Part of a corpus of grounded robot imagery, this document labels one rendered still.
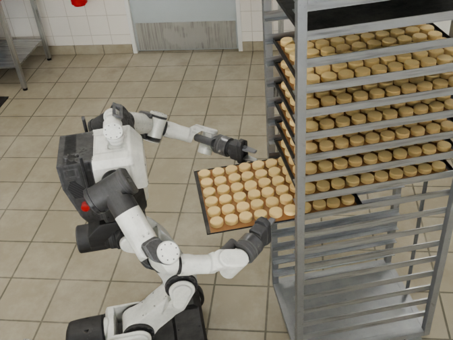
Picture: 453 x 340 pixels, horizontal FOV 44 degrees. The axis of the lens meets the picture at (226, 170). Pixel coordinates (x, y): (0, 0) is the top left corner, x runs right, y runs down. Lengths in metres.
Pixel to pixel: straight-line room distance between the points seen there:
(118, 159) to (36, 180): 2.34
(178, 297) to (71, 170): 0.79
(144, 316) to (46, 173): 1.96
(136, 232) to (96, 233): 0.42
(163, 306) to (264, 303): 0.72
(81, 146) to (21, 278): 1.61
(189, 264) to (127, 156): 0.43
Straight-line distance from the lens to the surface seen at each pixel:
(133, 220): 1.86
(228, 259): 1.92
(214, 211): 2.17
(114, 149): 2.03
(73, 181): 2.05
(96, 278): 3.40
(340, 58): 1.82
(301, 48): 1.73
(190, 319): 2.84
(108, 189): 1.88
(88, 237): 2.27
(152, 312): 2.61
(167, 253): 1.84
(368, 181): 2.17
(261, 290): 3.17
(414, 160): 2.16
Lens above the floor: 2.39
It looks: 37 degrees down
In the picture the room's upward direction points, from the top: 5 degrees counter-clockwise
